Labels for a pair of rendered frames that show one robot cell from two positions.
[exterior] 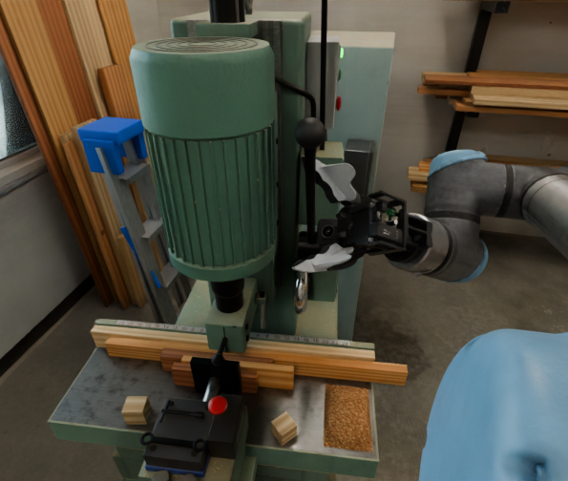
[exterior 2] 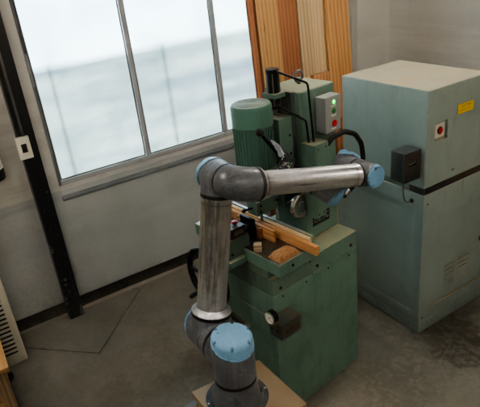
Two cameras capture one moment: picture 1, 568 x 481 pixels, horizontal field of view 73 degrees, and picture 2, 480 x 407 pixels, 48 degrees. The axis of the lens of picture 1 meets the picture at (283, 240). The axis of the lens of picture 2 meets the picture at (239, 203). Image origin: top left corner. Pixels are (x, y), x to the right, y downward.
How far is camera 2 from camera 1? 1.85 m
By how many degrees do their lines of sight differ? 40
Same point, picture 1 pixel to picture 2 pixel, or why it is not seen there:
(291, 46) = (297, 101)
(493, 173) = (347, 160)
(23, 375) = not seen: hidden behind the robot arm
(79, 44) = (302, 59)
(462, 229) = not seen: hidden behind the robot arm
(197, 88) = (238, 116)
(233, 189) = (248, 146)
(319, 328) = (322, 242)
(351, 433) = (277, 255)
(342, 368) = (294, 239)
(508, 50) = not seen: outside the picture
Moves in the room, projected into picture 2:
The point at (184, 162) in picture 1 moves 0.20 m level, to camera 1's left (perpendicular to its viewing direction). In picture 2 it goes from (236, 136) to (204, 129)
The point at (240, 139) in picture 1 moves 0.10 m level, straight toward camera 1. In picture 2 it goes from (249, 132) to (235, 139)
